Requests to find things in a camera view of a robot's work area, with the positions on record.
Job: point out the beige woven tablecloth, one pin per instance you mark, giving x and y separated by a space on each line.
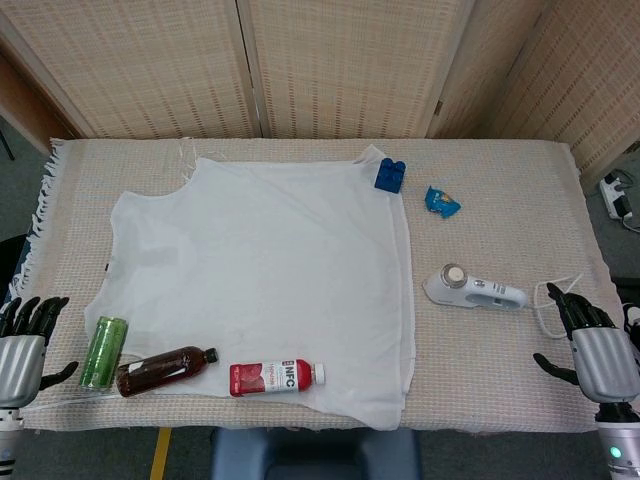
500 380

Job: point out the red NFC juice bottle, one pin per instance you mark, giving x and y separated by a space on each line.
275 377

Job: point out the white power strip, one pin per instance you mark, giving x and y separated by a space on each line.
614 195

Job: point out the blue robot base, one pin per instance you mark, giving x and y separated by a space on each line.
310 457

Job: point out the yellow floor tape strip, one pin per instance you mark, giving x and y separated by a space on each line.
161 455

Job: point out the blue snack packet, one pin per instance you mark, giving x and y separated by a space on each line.
441 201

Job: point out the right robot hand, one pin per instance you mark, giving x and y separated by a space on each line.
602 360

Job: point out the black and white shoe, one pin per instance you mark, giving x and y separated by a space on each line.
633 317

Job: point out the green drink can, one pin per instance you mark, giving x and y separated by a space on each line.
102 357

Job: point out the blue toy brick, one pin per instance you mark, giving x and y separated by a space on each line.
389 176

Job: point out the white sleeveless shirt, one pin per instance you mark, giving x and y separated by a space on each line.
260 260

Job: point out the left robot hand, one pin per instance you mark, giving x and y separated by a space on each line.
22 367

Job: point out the beige woven folding screen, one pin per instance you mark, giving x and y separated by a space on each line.
325 65

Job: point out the brown tea bottle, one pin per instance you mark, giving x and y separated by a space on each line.
160 369

